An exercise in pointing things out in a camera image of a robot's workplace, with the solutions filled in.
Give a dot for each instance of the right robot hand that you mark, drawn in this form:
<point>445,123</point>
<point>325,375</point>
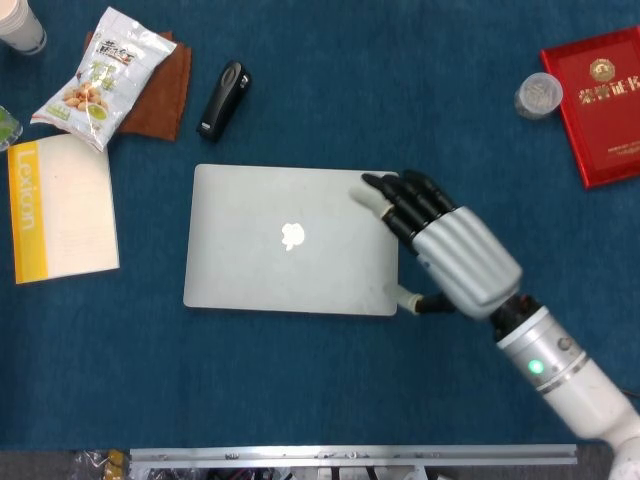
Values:
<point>465,255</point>

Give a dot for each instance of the silver Apple laptop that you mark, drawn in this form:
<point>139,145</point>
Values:
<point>250,250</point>

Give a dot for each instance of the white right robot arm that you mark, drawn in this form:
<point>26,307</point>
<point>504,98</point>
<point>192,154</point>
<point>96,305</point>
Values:
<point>575,390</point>

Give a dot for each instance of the small clear round container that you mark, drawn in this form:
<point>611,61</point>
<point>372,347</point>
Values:
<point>537,95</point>

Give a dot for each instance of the red certificate folder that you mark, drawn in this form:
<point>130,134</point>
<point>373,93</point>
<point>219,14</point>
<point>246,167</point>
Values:
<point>600,125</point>

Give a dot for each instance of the blue felt table cloth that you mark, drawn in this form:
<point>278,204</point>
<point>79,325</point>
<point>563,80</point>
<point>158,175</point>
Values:
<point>300,380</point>

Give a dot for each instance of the black stapler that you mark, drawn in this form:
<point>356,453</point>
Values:
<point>222,100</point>

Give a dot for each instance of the brown leather pouch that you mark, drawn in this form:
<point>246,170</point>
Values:
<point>160,105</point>

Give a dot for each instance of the yellow white Lexicon notebook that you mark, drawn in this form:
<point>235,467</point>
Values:
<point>70,210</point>

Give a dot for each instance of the white nut snack bag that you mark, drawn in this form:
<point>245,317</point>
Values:
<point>100,75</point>

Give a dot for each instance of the clear bag with yellow parts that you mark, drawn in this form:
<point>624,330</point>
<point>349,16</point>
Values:
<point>95,462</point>

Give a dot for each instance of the clear bag with green content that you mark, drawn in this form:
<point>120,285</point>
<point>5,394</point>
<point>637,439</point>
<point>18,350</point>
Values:
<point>6,127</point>

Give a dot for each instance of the white paper cup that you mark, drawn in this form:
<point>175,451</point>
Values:
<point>17,25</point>

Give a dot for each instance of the aluminium profile rail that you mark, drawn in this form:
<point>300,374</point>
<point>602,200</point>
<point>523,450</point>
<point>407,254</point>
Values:
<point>350,456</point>

